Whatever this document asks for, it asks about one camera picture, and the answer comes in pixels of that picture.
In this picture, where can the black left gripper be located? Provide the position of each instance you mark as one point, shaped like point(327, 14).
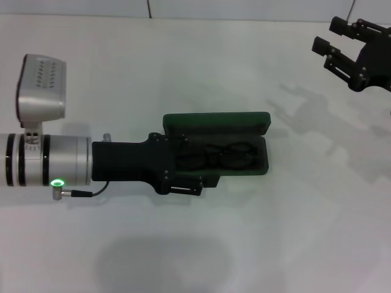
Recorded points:
point(131, 161)

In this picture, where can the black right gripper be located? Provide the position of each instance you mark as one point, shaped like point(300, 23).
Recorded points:
point(377, 61)

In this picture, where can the black glasses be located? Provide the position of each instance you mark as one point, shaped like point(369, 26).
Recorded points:
point(235, 160)

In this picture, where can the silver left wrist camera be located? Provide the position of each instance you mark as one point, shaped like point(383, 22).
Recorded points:
point(41, 91)

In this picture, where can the green glasses case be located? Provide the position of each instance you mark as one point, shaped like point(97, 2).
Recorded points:
point(214, 122)

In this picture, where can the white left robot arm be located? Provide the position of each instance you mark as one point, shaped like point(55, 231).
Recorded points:
point(61, 158)

